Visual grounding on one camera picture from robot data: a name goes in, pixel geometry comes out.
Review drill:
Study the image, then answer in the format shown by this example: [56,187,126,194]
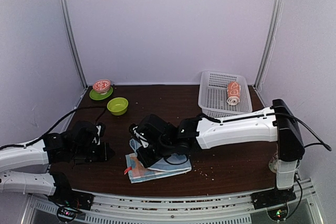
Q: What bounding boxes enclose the orange bunny pattern towel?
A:
[226,81,240,106]

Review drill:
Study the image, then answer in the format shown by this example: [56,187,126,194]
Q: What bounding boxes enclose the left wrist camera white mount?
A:
[92,125,102,146]

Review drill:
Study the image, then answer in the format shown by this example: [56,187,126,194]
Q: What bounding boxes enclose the blue patchwork towel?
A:
[124,139,192,184]

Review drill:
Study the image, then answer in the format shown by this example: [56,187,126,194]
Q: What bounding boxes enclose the lime green plate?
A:
[89,87,113,101]

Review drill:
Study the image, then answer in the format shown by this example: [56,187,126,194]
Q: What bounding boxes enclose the beige ceramic mug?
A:
[268,152,278,174]

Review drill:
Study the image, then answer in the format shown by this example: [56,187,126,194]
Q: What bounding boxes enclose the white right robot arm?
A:
[129,99,305,204]

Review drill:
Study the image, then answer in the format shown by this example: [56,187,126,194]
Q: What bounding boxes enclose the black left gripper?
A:
[71,141,114,162]

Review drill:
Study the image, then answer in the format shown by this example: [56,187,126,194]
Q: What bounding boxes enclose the lime green bowl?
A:
[107,97,129,116]

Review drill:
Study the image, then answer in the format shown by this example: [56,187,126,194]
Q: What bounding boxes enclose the aluminium front rail base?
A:
[20,178,323,224]

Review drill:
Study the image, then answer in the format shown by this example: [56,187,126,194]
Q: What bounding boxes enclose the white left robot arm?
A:
[1,126,115,205]

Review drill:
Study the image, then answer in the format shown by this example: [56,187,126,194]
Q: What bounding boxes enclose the aluminium frame post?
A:
[254,0,284,91]
[60,0,88,89]

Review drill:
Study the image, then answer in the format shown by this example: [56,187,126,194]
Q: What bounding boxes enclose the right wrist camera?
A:
[129,114,177,146]

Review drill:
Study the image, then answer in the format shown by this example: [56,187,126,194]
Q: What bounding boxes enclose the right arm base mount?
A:
[251,187,296,222]

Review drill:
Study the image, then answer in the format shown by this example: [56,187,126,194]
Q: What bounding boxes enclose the white plastic basket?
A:
[198,71,253,118]

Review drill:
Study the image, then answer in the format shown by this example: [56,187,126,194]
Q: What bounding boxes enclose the scattered rice crumbs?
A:
[193,161,215,181]

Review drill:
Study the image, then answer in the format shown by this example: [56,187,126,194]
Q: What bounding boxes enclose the right aluminium frame post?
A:
[254,0,284,91]

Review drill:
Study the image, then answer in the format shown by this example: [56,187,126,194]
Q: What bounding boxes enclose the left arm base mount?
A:
[47,173,94,214]

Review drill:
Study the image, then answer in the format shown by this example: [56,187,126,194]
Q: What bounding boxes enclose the left aluminium frame post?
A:
[60,0,88,89]

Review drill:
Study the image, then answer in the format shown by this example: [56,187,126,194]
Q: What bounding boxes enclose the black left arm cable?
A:
[0,106,108,151]

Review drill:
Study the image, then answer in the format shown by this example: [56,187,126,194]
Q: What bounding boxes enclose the red patterned small bowl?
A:
[92,79,111,94]

